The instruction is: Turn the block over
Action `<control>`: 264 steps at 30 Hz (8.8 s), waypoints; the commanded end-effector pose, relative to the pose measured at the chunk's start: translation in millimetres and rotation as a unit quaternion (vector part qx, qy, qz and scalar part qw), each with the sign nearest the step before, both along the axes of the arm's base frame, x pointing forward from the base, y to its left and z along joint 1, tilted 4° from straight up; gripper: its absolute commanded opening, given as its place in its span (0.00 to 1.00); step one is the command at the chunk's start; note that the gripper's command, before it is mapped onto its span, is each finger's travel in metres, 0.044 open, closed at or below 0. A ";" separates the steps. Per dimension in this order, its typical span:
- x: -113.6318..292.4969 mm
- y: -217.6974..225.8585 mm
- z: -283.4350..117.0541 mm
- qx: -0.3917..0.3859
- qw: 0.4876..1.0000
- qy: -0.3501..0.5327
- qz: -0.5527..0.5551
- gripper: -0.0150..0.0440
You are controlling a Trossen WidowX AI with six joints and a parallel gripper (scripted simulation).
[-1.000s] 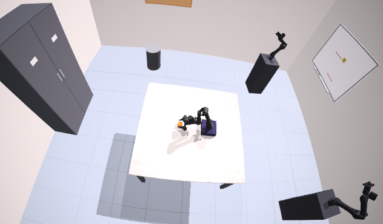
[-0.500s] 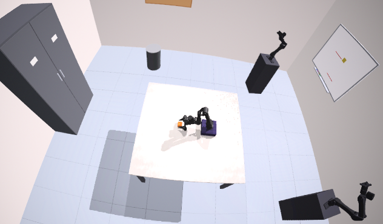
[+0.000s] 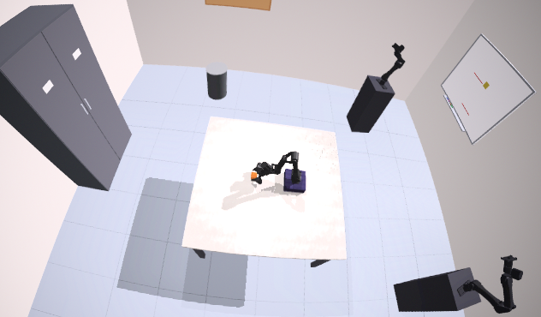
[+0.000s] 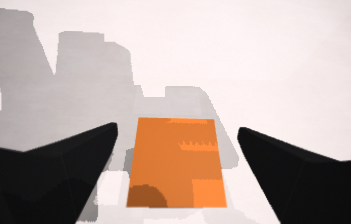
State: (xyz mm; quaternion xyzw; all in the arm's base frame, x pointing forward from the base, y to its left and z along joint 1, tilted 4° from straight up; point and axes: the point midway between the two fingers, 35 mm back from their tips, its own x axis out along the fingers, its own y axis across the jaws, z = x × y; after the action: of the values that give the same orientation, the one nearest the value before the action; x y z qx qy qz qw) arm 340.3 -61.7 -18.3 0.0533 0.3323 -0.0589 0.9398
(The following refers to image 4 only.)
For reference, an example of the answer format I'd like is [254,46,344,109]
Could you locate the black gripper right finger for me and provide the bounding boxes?
[237,127,351,224]

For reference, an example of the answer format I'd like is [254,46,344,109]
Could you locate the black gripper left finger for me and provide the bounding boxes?
[0,122,118,224]

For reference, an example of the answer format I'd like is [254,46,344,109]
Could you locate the orange block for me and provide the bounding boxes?
[126,117,227,208]

